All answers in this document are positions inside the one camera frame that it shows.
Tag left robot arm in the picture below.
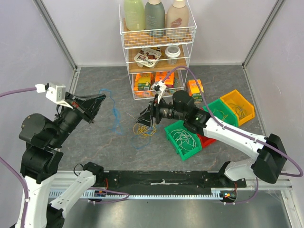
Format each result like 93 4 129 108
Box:
13 92 106 228

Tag sponge box on table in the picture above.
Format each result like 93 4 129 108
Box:
187 79 202 103

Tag sponge box in rack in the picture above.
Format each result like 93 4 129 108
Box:
134 73 152 91

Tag grey green bottle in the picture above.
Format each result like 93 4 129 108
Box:
144 0 165 38

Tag green bin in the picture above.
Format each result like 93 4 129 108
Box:
164 120 202 161
208 98 238 127

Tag white cable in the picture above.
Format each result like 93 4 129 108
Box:
171 128 198 152

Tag white cable duct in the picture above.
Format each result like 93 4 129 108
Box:
48 187 236 200

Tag light green bottle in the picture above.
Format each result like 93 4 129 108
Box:
123 0 145 31

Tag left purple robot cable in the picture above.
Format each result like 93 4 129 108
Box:
0 86 38 228

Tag rear green bin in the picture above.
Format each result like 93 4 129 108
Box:
208 98 238 127

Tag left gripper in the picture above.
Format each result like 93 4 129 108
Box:
49 90 107 146

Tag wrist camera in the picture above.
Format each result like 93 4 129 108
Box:
151 80 167 104
35 82 72 108

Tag front green bin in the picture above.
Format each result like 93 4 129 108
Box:
164 120 202 161

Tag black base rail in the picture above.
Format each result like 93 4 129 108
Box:
94 171 247 195

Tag yellow bin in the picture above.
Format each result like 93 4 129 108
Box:
220 89 255 126

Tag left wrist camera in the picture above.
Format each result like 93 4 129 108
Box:
35 82 72 108

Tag pink orange box in rack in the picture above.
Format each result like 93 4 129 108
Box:
154 71 175 90

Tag clear cup with lid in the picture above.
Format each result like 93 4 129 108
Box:
165 45 181 65

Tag green sponges in rack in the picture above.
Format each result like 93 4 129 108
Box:
174 77 180 88

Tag white wire shelf rack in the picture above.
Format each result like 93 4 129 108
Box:
119 6 197 100

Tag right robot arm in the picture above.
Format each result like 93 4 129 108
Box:
136 90 286 187

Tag yogurt cup pack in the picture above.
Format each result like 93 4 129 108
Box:
133 47 162 69

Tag beige brown bottle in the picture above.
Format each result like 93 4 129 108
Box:
166 0 189 40

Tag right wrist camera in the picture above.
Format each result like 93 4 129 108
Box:
151 80 167 104

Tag red bin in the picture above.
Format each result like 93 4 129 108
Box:
196 108 217 150

